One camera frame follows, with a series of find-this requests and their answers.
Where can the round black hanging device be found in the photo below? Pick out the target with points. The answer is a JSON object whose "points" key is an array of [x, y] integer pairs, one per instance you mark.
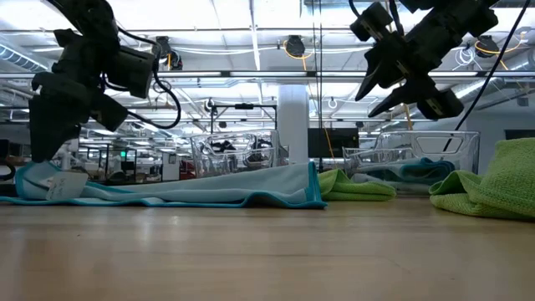
{"points": [[165, 48], [487, 46], [295, 46]]}

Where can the green microfiber towel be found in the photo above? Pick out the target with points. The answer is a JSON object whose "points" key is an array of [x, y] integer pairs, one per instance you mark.
{"points": [[355, 188], [501, 184]]}

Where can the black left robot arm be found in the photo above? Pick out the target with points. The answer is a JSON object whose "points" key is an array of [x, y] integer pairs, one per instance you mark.
{"points": [[90, 14]]}

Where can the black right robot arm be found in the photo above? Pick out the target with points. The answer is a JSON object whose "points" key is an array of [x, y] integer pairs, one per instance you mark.
{"points": [[464, 18]]}

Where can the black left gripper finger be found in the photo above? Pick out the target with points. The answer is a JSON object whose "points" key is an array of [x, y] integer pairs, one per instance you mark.
{"points": [[50, 134]]}

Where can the dark wall panel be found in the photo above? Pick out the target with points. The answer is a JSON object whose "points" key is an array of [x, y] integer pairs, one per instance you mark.
{"points": [[520, 134]]}

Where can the black overhead rig frame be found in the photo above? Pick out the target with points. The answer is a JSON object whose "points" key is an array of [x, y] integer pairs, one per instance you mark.
{"points": [[244, 106]]}

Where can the white robot figure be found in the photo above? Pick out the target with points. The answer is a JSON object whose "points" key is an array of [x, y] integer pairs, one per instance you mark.
{"points": [[71, 152]]}

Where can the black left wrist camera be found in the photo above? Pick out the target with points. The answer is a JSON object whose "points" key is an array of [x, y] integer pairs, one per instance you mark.
{"points": [[131, 71]]}

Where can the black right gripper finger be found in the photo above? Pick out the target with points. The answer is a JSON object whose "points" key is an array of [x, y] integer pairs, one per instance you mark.
{"points": [[384, 67], [407, 96]]}

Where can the clear plastic bin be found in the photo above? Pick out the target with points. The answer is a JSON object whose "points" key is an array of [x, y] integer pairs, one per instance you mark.
{"points": [[234, 154], [460, 146]]}

